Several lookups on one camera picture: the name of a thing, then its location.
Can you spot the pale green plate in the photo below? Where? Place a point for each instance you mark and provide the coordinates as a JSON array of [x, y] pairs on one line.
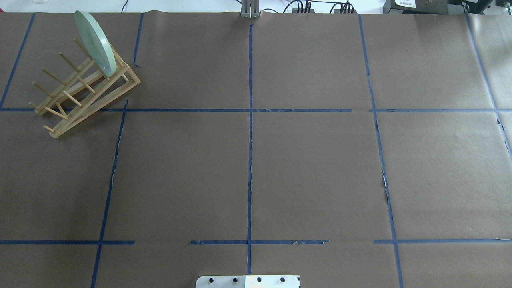
[[96, 42]]

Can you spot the wooden dish rack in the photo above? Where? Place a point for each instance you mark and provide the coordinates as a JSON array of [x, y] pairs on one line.
[[87, 90]]

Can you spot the black equipment box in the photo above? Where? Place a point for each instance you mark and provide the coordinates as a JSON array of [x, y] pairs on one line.
[[439, 7]]

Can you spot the grey metal camera post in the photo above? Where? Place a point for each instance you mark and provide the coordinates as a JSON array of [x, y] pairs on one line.
[[250, 9]]

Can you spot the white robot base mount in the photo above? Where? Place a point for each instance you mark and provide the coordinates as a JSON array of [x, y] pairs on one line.
[[249, 281]]

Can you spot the black cable hub left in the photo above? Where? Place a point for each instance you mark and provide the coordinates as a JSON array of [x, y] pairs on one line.
[[303, 7]]

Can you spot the black cable hub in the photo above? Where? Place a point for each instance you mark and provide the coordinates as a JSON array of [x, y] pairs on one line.
[[343, 8], [303, 7]]

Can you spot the black cable hub right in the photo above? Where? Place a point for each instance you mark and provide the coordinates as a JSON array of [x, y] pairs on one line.
[[343, 8]]

